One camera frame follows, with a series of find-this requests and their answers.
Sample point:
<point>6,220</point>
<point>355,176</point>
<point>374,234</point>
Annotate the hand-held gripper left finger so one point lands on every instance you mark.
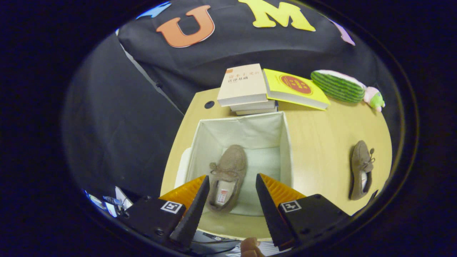
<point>194,214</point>

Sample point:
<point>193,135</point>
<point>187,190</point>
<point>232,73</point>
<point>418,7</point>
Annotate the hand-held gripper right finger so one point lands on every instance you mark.
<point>269,214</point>

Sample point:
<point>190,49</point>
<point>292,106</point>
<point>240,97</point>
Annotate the brown fuzzy shoe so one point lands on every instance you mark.
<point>232,160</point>
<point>358,157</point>

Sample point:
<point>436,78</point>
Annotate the cream fabric storage box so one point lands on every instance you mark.
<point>250,132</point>

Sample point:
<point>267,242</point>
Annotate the blue white printed papers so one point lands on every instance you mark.
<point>107,203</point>

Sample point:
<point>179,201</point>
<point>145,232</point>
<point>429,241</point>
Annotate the blue cover book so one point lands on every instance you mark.
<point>255,111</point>

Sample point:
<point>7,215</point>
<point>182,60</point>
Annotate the white paperback book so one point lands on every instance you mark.
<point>250,106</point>

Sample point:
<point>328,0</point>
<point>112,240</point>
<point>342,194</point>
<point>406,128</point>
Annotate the yellow book red circle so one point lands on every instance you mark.
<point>296,87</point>

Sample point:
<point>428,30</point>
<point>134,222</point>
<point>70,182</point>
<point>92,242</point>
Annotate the beige cover book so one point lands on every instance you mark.
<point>242,84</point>

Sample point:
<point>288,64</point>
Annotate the watermelon slice plush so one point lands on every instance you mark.
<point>335,87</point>

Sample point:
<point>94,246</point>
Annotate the pink green plush toy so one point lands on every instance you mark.
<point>375,98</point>

